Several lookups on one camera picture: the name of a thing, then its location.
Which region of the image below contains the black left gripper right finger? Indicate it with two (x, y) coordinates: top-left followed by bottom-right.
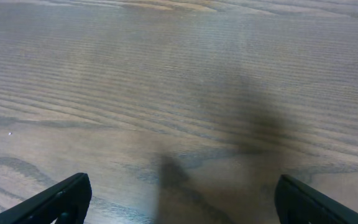
(274, 174), (358, 224)

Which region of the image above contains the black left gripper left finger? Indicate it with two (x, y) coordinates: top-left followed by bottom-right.
(0, 172), (92, 224)

